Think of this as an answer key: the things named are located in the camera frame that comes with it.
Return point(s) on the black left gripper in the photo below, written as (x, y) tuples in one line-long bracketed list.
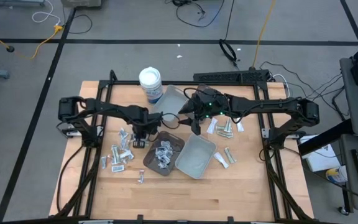
[(146, 124)]

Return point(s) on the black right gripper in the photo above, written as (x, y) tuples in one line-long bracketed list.
[(208, 104)]

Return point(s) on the green striped bandage wrapper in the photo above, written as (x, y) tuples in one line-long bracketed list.
[(225, 134), (230, 155), (115, 154), (227, 125), (220, 127)]

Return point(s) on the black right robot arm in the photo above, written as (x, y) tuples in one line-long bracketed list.
[(266, 105)]

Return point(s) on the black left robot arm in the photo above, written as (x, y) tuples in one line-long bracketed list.
[(110, 110)]

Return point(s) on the white bandage wrapper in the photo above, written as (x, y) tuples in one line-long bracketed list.
[(212, 125), (221, 160), (240, 127), (103, 162), (126, 154)]

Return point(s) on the light grey plastic bin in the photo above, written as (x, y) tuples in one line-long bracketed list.
[(194, 158), (169, 99)]

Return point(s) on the red print bandage wrapper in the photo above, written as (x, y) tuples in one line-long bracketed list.
[(141, 177)]

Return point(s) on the white wipes canister blue label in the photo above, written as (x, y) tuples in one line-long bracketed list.
[(150, 81)]

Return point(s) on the black desk crossbar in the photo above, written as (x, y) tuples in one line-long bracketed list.
[(325, 141)]

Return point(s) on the small white wipes canister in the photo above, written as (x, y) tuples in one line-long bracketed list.
[(337, 175)]

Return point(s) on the black round floor puck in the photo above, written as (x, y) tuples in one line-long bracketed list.
[(10, 48)]

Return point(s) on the black caster wheel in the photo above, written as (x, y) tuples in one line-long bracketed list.
[(343, 210)]

